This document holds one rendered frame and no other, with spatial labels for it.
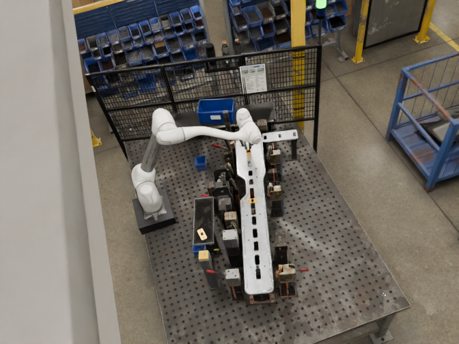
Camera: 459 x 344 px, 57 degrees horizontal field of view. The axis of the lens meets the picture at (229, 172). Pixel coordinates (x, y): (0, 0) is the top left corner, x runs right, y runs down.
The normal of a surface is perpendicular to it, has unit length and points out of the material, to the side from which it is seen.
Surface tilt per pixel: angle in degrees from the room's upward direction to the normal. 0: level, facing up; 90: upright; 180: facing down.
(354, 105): 0
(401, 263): 0
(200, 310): 0
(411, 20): 93
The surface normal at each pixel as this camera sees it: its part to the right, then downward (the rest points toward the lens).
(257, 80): 0.03, 0.78
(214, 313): -0.13, -0.62
